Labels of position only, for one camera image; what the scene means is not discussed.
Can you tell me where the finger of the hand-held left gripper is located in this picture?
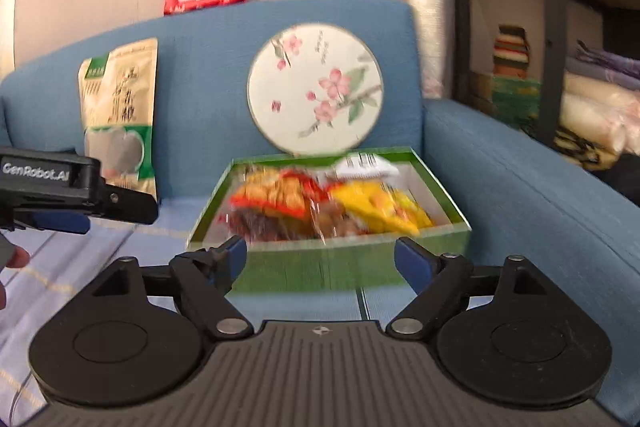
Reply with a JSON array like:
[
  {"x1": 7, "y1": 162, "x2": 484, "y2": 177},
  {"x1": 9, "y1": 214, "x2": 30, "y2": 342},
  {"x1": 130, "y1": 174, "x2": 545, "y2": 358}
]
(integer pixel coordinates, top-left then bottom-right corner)
[
  {"x1": 10, "y1": 208, "x2": 91, "y2": 236},
  {"x1": 92, "y1": 178, "x2": 160, "y2": 226}
]

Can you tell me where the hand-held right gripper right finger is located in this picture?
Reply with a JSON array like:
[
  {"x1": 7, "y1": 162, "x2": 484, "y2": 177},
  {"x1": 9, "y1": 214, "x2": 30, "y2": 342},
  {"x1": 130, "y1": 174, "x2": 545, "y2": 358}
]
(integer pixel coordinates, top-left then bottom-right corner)
[{"x1": 387, "y1": 237, "x2": 549, "y2": 340}]

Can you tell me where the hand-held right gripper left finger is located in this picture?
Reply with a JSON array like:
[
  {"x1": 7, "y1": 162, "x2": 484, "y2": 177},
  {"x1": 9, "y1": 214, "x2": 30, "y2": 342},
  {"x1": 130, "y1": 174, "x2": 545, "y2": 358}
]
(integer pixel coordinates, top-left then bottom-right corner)
[{"x1": 92, "y1": 235, "x2": 254, "y2": 341}]

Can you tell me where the dark red date packet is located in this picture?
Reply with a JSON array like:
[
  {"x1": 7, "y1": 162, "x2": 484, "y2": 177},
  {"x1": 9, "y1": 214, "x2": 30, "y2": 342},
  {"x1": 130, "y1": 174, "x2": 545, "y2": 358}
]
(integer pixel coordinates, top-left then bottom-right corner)
[{"x1": 224, "y1": 207, "x2": 322, "y2": 241}]

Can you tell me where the yellow bread packet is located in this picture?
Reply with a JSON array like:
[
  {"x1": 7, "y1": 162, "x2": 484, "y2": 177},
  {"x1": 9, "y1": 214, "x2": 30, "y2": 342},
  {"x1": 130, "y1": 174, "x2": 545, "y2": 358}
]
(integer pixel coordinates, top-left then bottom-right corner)
[{"x1": 329, "y1": 181, "x2": 434, "y2": 234}]

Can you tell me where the green cardboard box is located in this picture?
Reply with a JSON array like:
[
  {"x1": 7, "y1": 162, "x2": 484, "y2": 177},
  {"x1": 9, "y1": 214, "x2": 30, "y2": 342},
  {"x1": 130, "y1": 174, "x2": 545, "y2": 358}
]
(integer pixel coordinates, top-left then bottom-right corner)
[{"x1": 186, "y1": 147, "x2": 472, "y2": 294}]

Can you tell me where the white snack packet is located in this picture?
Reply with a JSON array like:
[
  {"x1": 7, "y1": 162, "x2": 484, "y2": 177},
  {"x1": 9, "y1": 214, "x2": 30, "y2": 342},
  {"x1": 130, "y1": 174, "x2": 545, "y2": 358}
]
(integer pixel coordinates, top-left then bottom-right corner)
[{"x1": 334, "y1": 154, "x2": 397, "y2": 181}]

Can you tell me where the person's left hand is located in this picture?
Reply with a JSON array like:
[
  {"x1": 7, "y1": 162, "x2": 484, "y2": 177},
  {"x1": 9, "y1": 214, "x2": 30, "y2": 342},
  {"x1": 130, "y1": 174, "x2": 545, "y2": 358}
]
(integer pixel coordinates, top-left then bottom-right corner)
[{"x1": 0, "y1": 246, "x2": 31, "y2": 312}]

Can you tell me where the striped light blue blanket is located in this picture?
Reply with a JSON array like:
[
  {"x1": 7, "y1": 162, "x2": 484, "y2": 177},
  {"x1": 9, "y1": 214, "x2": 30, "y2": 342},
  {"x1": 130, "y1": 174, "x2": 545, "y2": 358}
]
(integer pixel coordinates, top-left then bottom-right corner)
[{"x1": 0, "y1": 199, "x2": 416, "y2": 427}]

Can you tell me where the large beige green grain pouch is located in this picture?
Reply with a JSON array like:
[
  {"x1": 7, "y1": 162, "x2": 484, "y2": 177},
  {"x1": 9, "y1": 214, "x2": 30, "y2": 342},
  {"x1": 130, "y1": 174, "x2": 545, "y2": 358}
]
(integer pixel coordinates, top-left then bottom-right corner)
[{"x1": 78, "y1": 38, "x2": 160, "y2": 204}]

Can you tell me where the blue fabric sofa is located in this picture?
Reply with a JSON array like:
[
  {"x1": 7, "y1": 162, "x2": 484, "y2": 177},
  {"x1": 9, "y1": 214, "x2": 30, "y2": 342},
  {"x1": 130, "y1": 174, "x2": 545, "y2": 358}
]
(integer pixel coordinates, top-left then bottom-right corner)
[{"x1": 0, "y1": 0, "x2": 640, "y2": 427}]

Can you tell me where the round floral fan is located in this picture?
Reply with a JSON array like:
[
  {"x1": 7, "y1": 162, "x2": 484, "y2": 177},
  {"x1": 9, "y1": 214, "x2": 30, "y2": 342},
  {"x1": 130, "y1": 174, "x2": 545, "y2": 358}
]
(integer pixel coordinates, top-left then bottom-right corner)
[{"x1": 247, "y1": 24, "x2": 385, "y2": 156}]

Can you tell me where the green carton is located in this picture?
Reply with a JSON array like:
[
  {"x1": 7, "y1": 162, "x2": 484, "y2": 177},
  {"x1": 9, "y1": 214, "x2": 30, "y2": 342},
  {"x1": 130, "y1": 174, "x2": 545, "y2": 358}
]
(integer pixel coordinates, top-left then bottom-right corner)
[{"x1": 489, "y1": 77, "x2": 544, "y2": 128}]

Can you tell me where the striped fabric item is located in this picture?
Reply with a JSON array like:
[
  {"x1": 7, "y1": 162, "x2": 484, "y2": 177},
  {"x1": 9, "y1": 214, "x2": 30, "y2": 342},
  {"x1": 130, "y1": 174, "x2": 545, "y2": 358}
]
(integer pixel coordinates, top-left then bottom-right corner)
[{"x1": 492, "y1": 25, "x2": 531, "y2": 80}]

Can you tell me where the folded cream cloth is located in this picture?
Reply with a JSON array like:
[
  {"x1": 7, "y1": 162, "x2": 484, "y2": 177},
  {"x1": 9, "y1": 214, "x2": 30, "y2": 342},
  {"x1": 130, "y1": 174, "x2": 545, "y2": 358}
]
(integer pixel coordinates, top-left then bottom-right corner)
[{"x1": 557, "y1": 74, "x2": 640, "y2": 156}]

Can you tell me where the clear plastic cup stack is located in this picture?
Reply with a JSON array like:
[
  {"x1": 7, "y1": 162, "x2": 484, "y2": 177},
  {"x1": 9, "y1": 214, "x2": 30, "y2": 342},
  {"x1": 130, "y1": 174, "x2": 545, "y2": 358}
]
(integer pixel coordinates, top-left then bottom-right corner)
[{"x1": 402, "y1": 0, "x2": 454, "y2": 100}]

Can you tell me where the folded purple cloth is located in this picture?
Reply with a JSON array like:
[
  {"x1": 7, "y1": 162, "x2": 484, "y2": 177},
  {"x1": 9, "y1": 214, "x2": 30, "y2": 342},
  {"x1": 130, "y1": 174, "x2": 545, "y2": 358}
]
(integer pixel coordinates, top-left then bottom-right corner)
[{"x1": 565, "y1": 39, "x2": 640, "y2": 94}]

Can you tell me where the black metal shelf rack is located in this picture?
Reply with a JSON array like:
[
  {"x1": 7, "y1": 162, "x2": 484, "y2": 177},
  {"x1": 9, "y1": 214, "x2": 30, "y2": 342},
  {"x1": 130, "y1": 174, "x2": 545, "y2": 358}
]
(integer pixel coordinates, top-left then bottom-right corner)
[{"x1": 446, "y1": 0, "x2": 640, "y2": 168}]

